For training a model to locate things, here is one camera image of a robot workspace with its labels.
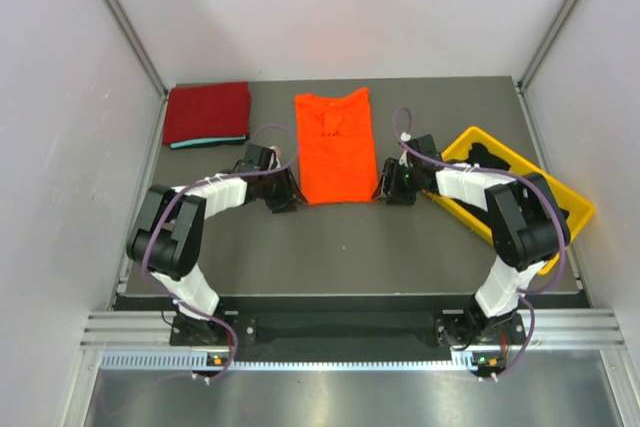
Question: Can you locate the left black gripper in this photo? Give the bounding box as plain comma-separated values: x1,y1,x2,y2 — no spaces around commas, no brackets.
259,165,307,214

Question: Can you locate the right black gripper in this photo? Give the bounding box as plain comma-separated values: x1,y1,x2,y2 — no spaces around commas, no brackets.
372,158,422,206

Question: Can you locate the orange t shirt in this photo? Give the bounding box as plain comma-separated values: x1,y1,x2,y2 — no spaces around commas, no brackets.
295,88,378,205

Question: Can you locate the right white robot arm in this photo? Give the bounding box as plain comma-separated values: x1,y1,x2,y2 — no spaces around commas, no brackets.
372,133,571,350

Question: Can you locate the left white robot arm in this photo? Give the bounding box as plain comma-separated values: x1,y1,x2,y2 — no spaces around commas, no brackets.
126,143,307,345

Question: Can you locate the black t shirt in bin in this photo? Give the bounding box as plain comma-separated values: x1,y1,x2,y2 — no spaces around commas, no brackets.
449,142,571,223

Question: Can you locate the folded teal t shirt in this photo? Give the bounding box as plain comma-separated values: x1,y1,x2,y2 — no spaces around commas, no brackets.
169,134,249,150

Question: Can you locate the folded red t shirt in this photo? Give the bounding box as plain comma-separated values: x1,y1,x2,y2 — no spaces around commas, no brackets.
162,82,251,146

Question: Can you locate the yellow plastic bin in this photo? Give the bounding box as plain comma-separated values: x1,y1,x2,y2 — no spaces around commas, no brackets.
429,127,595,281

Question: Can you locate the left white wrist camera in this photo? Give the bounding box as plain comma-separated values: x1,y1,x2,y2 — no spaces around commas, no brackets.
268,146,281,170

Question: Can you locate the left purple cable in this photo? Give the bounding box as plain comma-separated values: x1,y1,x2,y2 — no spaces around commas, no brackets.
99,125,300,413

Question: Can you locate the purple cable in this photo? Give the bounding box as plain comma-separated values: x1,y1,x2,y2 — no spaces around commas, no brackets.
99,125,300,413
392,107,569,383

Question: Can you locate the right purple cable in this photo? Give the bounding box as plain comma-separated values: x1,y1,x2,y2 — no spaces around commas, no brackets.
392,107,569,383

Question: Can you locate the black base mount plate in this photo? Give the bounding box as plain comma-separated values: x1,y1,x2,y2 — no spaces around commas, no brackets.
169,296,526,361

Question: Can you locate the grey slotted cable duct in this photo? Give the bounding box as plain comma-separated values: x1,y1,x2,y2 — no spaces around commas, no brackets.
100,350,499,373

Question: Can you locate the left aluminium frame post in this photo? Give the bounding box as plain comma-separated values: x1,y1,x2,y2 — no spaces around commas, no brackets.
102,0,168,98

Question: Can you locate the aluminium frame post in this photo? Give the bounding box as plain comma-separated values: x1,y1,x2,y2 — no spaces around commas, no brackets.
516,0,581,94
102,0,168,98

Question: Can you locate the right aluminium frame post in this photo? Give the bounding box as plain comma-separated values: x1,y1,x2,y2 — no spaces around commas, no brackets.
516,0,581,94

